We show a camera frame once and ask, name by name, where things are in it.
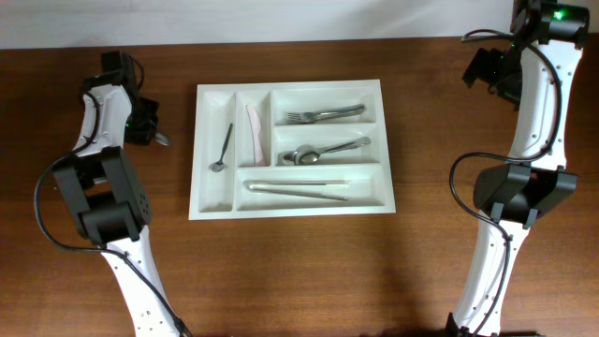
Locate small metal teaspoon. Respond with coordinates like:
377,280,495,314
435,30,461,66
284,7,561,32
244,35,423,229
154,132,171,146
210,124,233,172

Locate pink plastic knife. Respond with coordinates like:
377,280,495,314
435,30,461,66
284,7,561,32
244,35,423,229
245,105,266,167

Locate metal kitchen tongs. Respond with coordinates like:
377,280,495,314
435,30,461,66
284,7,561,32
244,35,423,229
243,181,350,201

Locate large metal spoon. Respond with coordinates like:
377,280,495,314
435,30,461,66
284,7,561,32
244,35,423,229
278,151,300,166
293,137,372,165

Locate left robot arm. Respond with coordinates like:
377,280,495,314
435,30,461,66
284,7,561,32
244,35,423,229
50,51,190,336

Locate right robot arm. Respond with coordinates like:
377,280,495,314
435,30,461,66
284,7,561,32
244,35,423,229
443,0,591,336

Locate white plastic cutlery tray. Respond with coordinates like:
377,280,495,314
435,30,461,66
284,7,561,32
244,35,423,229
189,80,395,220

